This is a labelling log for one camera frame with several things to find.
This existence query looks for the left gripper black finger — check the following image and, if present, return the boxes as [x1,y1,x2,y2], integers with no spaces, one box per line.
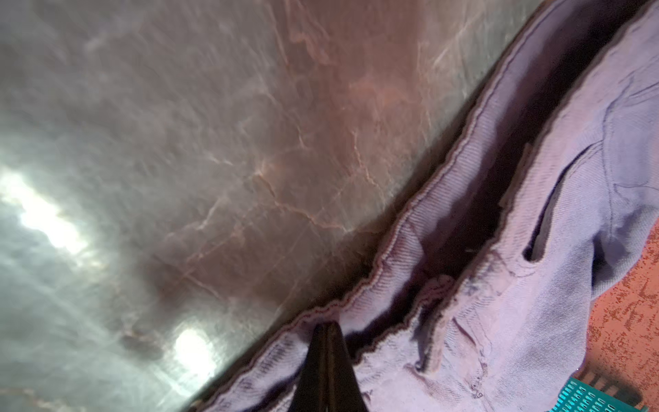
[289,322,368,412]

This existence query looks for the teal plastic basket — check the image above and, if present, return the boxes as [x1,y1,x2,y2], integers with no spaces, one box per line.
[550,378,650,412]

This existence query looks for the purple trousers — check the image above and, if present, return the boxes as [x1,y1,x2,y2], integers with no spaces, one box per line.
[206,1,658,411]

